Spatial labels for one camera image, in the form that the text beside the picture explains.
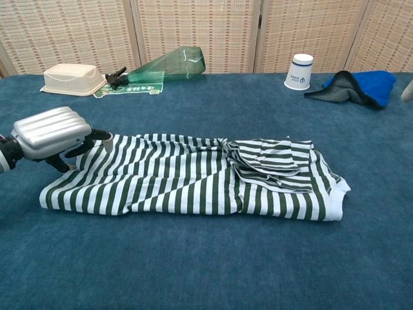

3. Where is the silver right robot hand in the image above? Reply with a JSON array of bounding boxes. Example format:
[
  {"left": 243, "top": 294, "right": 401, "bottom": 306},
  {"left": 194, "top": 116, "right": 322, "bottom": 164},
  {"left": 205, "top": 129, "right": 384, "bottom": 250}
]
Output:
[{"left": 400, "top": 82, "right": 413, "bottom": 103}]

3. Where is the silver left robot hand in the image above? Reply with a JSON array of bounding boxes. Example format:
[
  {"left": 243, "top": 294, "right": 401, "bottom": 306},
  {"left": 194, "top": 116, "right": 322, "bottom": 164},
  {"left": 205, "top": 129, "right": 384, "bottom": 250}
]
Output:
[{"left": 11, "top": 106, "right": 114, "bottom": 174}]

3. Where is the green white striped T-shirt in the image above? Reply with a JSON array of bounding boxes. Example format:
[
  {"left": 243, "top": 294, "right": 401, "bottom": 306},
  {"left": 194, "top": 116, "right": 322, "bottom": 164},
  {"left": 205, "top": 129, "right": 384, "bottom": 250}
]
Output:
[{"left": 38, "top": 131, "right": 352, "bottom": 222}]

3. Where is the blue and grey cloth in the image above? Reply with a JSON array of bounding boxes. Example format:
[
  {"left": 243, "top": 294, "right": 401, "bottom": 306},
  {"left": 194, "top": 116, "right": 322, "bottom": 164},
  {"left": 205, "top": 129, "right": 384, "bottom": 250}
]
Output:
[{"left": 303, "top": 70, "right": 398, "bottom": 110}]

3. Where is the beige plastic food container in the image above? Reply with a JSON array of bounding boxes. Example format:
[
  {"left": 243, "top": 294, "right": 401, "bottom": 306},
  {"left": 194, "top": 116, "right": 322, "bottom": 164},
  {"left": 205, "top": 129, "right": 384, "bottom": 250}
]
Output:
[{"left": 39, "top": 63, "right": 107, "bottom": 97}]

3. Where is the green printed card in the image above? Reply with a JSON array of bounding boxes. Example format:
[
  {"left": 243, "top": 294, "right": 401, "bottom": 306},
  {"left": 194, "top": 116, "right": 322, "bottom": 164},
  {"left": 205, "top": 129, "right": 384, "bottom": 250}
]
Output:
[{"left": 93, "top": 82, "right": 165, "bottom": 99}]

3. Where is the white paper cup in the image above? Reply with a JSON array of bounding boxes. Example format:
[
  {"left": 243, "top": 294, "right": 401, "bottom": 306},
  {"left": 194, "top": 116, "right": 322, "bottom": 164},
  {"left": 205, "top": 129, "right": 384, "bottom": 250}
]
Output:
[{"left": 283, "top": 54, "right": 314, "bottom": 90}]

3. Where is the green spray bottle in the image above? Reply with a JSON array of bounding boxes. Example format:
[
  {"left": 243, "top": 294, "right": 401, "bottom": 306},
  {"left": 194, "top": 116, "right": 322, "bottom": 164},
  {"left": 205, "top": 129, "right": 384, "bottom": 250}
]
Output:
[{"left": 105, "top": 46, "right": 207, "bottom": 90}]

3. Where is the woven folding screen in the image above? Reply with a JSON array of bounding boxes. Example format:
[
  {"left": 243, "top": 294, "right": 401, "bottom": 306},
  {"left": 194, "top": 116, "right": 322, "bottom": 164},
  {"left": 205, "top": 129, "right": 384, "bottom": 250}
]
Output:
[{"left": 0, "top": 0, "right": 413, "bottom": 78}]

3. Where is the blue carpet table mat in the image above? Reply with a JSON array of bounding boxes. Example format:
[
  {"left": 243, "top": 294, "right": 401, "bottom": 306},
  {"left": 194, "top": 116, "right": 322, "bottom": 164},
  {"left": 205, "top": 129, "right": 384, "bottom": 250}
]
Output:
[{"left": 0, "top": 72, "right": 413, "bottom": 310}]

